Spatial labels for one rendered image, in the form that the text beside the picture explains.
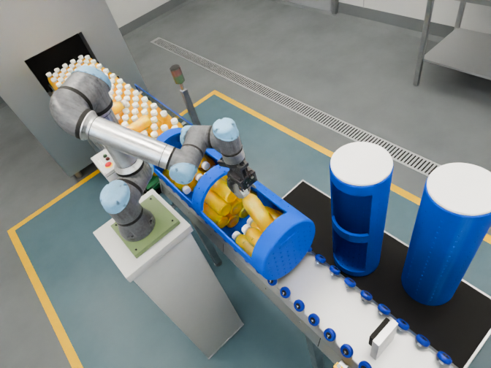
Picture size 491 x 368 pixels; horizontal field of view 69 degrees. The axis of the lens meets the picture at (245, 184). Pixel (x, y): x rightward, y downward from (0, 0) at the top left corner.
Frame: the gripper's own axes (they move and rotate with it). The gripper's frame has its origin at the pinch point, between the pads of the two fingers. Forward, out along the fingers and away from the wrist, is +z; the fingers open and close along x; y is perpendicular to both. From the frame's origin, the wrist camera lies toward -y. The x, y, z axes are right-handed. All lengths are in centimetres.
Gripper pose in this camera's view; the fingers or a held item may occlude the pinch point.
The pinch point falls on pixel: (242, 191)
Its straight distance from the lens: 139.3
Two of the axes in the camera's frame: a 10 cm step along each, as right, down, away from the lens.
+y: 6.4, 4.9, -5.9
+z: 2.0, 6.4, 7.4
